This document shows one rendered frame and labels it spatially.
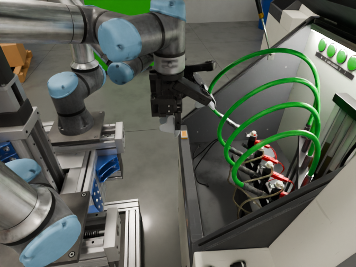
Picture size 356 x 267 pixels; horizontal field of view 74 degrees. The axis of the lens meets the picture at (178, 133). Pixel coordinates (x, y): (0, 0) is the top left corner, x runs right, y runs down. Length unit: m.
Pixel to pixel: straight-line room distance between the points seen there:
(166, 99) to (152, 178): 1.67
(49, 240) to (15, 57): 4.36
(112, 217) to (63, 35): 0.54
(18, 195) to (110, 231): 0.38
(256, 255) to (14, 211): 0.61
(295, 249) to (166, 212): 1.41
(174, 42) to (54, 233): 0.45
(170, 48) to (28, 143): 0.54
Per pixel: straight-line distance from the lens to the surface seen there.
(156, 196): 2.09
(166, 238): 1.89
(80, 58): 1.08
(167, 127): 0.66
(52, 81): 1.05
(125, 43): 0.46
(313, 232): 0.66
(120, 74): 0.78
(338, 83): 1.01
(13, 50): 4.74
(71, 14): 0.55
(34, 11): 0.53
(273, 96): 1.25
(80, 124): 1.08
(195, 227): 0.83
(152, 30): 0.49
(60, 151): 1.18
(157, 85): 0.60
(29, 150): 0.88
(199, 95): 0.62
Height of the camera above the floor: 1.67
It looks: 38 degrees down
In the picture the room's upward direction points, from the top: straight up
